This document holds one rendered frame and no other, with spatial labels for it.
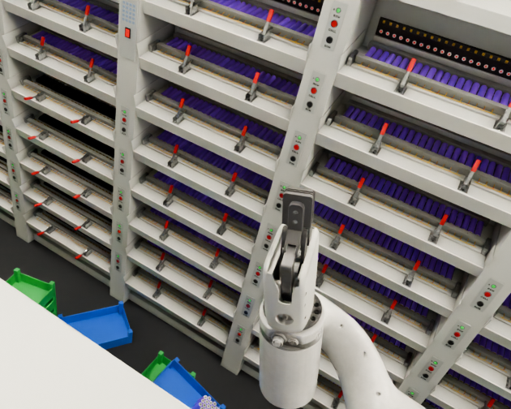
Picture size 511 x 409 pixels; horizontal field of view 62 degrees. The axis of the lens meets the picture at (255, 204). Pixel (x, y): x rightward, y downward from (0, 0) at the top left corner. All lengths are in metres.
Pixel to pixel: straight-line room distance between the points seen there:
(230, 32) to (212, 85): 0.19
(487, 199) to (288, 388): 0.89
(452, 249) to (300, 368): 0.92
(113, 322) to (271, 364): 1.77
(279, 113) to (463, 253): 0.71
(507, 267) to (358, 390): 0.84
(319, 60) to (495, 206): 0.63
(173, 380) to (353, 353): 1.42
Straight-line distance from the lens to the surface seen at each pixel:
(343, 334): 0.69
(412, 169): 1.33
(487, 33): 1.41
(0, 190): 2.85
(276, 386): 0.63
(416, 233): 1.42
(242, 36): 1.40
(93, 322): 2.33
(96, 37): 1.79
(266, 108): 1.41
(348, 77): 1.28
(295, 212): 0.46
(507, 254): 1.40
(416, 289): 1.53
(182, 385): 2.05
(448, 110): 1.26
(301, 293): 0.48
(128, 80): 1.71
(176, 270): 2.06
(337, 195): 1.43
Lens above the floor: 1.83
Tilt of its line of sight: 34 degrees down
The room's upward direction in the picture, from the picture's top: 15 degrees clockwise
